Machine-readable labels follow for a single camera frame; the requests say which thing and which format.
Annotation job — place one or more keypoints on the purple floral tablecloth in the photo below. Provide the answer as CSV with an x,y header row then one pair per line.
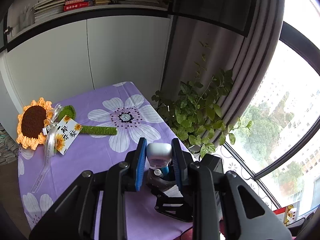
x,y
100,150

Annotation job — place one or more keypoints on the tall pile of papers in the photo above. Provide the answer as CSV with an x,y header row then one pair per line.
x,y
7,150

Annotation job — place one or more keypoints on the white lower cabinet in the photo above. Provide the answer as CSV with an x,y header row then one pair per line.
x,y
112,55

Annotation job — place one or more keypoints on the dark glass cabinet door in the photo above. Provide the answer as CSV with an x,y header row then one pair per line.
x,y
212,5

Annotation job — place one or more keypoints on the blue pen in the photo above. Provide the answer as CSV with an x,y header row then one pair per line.
x,y
166,171

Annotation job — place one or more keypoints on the clear printed ribbon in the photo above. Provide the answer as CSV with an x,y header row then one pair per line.
x,y
50,140

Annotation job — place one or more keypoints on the stack of white magazines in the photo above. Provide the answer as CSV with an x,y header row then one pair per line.
x,y
50,7

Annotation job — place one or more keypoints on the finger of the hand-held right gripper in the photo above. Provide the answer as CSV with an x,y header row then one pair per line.
x,y
175,210
156,192

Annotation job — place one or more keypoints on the white bookcase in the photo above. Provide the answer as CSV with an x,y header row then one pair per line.
x,y
100,11

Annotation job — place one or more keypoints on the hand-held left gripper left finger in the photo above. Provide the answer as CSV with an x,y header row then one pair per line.
x,y
140,165

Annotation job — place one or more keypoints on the red and yellow box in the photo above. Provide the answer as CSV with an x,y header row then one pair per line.
x,y
282,211

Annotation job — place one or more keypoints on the green leafy potted plant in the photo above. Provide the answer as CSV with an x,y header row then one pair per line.
x,y
192,115

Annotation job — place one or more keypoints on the red books stack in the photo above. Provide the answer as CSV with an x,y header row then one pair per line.
x,y
77,4

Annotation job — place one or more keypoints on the grey dotted pen holder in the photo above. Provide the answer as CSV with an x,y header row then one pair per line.
x,y
160,183

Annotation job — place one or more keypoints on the grey pleated curtain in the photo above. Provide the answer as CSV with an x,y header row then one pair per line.
x,y
250,55

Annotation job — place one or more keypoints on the sunflower print gift card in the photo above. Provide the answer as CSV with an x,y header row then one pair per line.
x,y
67,132

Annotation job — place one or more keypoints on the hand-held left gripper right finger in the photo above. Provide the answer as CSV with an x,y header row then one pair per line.
x,y
177,165

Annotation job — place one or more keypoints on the crocheted sunflower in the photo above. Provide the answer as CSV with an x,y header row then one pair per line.
x,y
32,121

